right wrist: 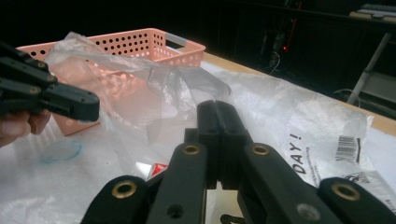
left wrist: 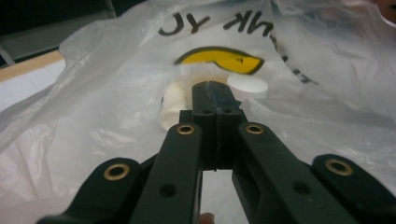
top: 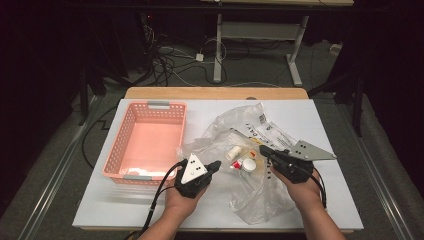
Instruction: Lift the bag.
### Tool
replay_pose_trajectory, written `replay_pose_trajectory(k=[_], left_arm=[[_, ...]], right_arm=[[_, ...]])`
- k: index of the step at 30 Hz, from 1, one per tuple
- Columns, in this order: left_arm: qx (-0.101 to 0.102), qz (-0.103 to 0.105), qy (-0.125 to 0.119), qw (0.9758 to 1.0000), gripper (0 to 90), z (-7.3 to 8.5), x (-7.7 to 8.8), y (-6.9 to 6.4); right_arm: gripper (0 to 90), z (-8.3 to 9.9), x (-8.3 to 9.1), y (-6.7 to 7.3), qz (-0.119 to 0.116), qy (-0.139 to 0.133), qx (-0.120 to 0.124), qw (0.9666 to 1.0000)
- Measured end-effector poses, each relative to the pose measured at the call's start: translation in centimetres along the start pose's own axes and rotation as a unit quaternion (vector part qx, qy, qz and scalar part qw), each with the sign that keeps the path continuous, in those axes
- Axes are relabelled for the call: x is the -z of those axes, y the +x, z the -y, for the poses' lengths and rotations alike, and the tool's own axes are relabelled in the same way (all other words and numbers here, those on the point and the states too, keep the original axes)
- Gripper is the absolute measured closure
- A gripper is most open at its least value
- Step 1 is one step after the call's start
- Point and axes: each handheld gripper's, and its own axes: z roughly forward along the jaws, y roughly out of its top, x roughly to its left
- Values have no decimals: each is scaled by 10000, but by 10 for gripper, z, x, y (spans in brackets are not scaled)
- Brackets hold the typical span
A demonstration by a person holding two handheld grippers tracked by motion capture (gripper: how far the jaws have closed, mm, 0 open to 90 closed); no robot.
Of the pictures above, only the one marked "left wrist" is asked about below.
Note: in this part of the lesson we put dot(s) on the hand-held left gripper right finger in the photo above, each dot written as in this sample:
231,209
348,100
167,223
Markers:
227,124

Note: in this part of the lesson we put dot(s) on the white pill bottle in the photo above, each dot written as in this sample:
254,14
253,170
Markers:
247,85

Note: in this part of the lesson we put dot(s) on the white board table cover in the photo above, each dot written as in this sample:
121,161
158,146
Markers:
18,90

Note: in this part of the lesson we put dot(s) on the wooden table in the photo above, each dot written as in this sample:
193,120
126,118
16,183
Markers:
31,65

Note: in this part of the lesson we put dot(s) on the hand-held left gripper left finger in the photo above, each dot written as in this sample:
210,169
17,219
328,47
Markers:
205,105

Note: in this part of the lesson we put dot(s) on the clear smiley plastic bag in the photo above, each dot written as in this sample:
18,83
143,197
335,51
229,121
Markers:
93,124

